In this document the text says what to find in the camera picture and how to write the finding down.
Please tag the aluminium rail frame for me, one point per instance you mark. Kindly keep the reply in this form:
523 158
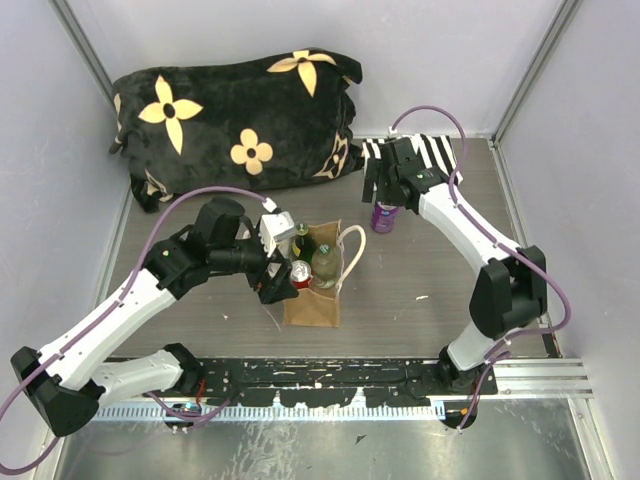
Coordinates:
511 379

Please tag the clear glass bottle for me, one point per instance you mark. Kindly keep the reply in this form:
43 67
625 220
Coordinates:
325 267

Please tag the black white striped cloth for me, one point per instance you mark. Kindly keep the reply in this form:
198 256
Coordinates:
435 151

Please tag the purple soda can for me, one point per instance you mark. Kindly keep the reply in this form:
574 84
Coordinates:
383 218

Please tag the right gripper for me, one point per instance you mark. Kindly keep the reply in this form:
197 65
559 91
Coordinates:
375 171

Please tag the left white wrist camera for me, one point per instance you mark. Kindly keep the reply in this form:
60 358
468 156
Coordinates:
276 229

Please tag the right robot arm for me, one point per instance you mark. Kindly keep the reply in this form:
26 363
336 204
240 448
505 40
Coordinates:
509 292

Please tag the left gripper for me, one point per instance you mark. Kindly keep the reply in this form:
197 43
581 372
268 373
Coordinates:
277 288

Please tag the red cola can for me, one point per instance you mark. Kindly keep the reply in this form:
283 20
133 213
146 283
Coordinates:
301 274

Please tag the green glass bottle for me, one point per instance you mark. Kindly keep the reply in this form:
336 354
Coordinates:
303 245

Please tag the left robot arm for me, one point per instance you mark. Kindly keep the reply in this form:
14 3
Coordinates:
71 378

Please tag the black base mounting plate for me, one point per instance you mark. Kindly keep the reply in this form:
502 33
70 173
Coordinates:
325 382

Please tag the black floral plush blanket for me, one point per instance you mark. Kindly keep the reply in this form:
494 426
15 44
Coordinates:
278 122

